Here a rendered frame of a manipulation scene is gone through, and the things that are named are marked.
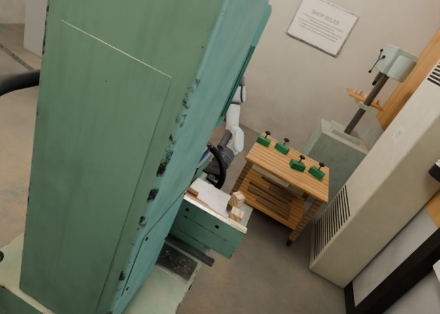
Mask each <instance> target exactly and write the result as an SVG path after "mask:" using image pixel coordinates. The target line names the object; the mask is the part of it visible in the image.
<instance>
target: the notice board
mask: <svg viewBox="0 0 440 314"><path fill-rule="evenodd" d="M359 17H360V16H358V15H356V14H354V13H351V12H349V11H347V10H345V9H342V8H340V7H338V6H336V5H334V4H332V3H329V2H327V1H325V0H301V2H300V3H299V6H298V7H297V10H296V12H295V14H294V16H293V18H292V20H291V22H290V24H289V26H288V29H287V31H286V34H288V35H290V36H292V37H294V38H296V39H298V40H300V41H302V42H304V43H306V44H309V45H311V46H313V47H315V48H317V49H319V50H321V51H324V52H326V53H328V54H330V55H332V56H334V57H337V55H338V53H339V52H340V50H341V48H342V46H343V45H344V43H345V42H346V40H347V38H348V36H349V34H350V33H351V31H352V30H353V28H354V26H355V24H356V23H357V21H358V20H359Z"/></svg>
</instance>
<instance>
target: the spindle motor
mask: <svg viewBox="0 0 440 314"><path fill-rule="evenodd" d="M271 12H272V5H270V4H268V5H267V7H266V10H265V13H264V14H263V17H262V19H261V21H260V24H259V26H258V28H257V31H256V33H255V35H254V37H253V40H252V42H251V44H250V46H249V49H248V51H247V54H246V56H245V58H244V60H243V63H242V65H241V67H240V70H239V72H238V74H237V76H236V79H235V81H234V84H233V85H232V88H231V90H230V92H229V95H228V97H227V100H226V101H225V104H224V106H223V109H222V111H221V114H220V115H219V118H218V120H217V122H216V125H215V126H219V125H220V124H222V122H223V120H224V118H225V115H226V113H227V111H228V109H229V107H230V104H231V102H232V99H233V97H234V95H235V93H236V91H237V89H238V86H239V84H240V82H241V79H242V77H243V76H244V73H245V71H246V68H247V66H248V64H249V61H250V59H251V57H252V55H253V53H254V50H255V48H256V46H257V44H258V42H259V39H260V38H261V35H262V33H263V30H264V28H265V26H266V23H267V22H268V19H269V17H270V15H271Z"/></svg>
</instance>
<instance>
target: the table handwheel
mask: <svg viewBox="0 0 440 314"><path fill-rule="evenodd" d="M208 143H209V144H211V143H210V142H208ZM211 145H212V146H213V148H211V149H210V152H211V153H212V154H213V155H214V156H215V158H216V160H217V162H218V164H219V171H220V174H219V180H218V182H215V181H214V180H213V179H211V178H209V177H208V176H207V177H206V180H208V181H209V182H210V183H211V184H212V185H214V187H216V188H218V189H219V190H220V189H221V188H222V186H223V184H224V182H225V179H226V175H227V169H226V165H225V161H224V159H223V157H222V155H221V153H220V152H219V151H218V149H217V148H216V147H215V146H214V145H213V144H211Z"/></svg>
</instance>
